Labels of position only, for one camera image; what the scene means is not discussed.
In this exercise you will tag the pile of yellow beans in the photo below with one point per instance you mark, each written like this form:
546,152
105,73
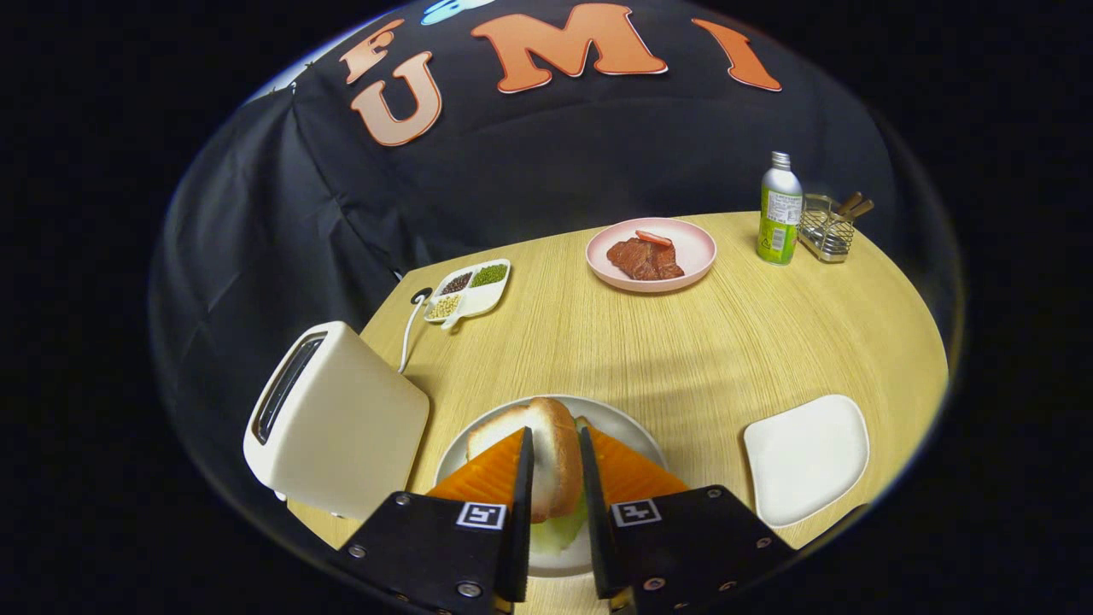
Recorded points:
442,307

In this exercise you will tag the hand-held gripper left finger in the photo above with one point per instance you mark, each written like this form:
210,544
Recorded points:
519,530

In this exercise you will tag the green lettuce leaf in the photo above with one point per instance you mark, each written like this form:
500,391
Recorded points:
559,534

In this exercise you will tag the pile of dark beans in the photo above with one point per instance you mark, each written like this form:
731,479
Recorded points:
455,282

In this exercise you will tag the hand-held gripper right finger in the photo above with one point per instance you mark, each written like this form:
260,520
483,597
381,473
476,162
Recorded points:
595,530

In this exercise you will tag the white toaster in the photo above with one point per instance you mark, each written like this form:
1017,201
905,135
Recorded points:
359,427

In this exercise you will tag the white round plate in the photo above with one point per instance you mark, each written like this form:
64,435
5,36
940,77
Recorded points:
628,431

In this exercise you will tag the pink plate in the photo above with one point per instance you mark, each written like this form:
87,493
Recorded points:
696,248

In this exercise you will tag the white square plate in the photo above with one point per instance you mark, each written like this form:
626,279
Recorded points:
807,461

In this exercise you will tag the pile of green beans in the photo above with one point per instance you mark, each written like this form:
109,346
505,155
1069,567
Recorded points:
489,274

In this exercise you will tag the white divided dish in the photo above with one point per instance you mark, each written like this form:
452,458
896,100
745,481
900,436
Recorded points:
487,297

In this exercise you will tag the red food piece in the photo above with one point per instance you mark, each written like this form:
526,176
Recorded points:
653,238

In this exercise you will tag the brown meat slices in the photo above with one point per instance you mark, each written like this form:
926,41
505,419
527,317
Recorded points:
645,259

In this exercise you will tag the green and silver bottle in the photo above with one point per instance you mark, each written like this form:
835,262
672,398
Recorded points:
779,213

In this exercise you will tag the oval white bread slice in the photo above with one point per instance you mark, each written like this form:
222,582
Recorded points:
555,461

